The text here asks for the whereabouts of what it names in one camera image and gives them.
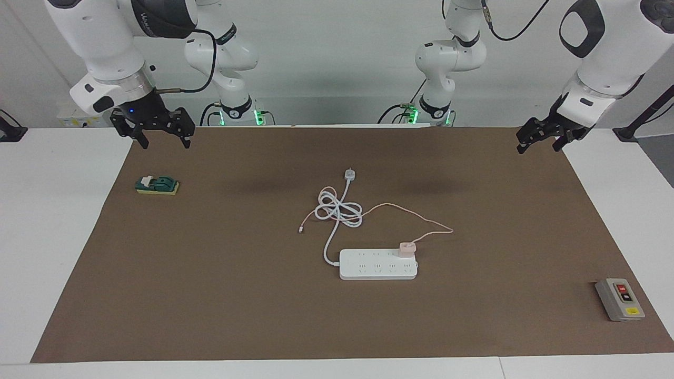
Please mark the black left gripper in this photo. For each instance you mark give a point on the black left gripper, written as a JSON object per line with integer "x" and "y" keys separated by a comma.
{"x": 567, "y": 122}

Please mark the white power strip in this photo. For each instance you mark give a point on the white power strip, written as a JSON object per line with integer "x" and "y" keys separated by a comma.
{"x": 376, "y": 266}

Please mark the brown table mat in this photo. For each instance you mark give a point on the brown table mat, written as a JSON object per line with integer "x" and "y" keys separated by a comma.
{"x": 237, "y": 295}

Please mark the grey push-button switch box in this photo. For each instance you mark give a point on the grey push-button switch box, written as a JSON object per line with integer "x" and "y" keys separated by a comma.
{"x": 616, "y": 302}

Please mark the pink charger adapter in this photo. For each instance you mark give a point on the pink charger adapter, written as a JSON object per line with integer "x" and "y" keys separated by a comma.
{"x": 406, "y": 249}

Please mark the green knife switch yellow base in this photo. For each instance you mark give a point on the green knife switch yellow base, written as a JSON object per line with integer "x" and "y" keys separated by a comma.
{"x": 157, "y": 185}

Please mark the black clamp stand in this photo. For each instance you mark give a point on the black clamp stand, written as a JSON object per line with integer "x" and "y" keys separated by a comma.
{"x": 10, "y": 132}
{"x": 629, "y": 131}

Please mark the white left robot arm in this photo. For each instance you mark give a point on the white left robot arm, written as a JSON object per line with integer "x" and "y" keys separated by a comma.
{"x": 611, "y": 47}

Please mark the white boxes with yellow labels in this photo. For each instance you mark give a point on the white boxes with yellow labels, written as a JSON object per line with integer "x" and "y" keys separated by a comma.
{"x": 73, "y": 122}

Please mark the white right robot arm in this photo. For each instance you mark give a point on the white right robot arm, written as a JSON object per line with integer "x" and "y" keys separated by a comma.
{"x": 100, "y": 37}

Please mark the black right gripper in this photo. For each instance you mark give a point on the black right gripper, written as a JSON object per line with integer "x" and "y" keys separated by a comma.
{"x": 150, "y": 113}

